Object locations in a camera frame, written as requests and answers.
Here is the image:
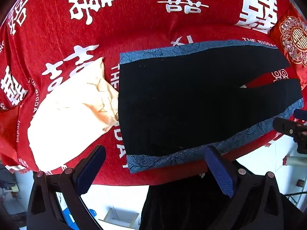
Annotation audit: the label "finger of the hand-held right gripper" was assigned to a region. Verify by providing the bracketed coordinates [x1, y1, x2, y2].
[272, 117, 304, 135]
[294, 109, 307, 122]

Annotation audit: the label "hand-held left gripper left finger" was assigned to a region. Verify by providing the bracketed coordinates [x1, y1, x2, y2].
[27, 144, 106, 230]

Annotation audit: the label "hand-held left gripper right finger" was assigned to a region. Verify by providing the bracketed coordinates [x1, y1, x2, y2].
[203, 146, 285, 230]

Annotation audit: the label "black pants with blue trim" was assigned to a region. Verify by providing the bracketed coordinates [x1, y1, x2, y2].
[117, 39, 305, 174]

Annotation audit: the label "person's dark clothing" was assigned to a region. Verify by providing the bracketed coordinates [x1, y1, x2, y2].
[139, 172, 307, 230]

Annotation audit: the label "cardboard box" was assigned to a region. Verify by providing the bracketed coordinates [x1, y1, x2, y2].
[98, 207, 140, 228]

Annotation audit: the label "cream cloth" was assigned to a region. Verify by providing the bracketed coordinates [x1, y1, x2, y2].
[27, 57, 119, 172]

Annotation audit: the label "red embroidered cushion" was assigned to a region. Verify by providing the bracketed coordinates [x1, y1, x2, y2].
[269, 2, 307, 89]

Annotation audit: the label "red printed blanket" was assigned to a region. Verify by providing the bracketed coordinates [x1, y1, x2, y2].
[0, 0, 307, 187]

